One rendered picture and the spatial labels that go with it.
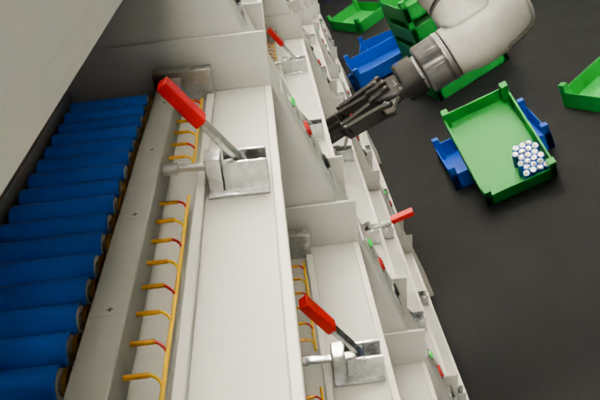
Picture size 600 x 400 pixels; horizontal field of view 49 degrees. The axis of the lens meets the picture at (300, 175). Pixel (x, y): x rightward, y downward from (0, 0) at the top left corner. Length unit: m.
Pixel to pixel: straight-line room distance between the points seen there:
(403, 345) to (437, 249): 1.04
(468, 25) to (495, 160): 0.85
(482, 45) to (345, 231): 0.56
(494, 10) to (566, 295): 0.70
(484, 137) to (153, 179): 1.63
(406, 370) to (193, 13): 0.47
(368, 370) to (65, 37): 0.37
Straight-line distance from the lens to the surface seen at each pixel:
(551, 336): 1.52
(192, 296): 0.34
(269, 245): 0.38
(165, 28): 0.59
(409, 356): 0.81
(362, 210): 1.08
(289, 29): 1.32
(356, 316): 0.60
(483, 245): 1.77
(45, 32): 0.24
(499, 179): 1.92
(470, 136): 2.00
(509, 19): 1.16
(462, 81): 2.50
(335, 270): 0.66
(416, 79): 1.16
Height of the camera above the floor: 1.13
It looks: 27 degrees down
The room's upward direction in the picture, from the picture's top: 30 degrees counter-clockwise
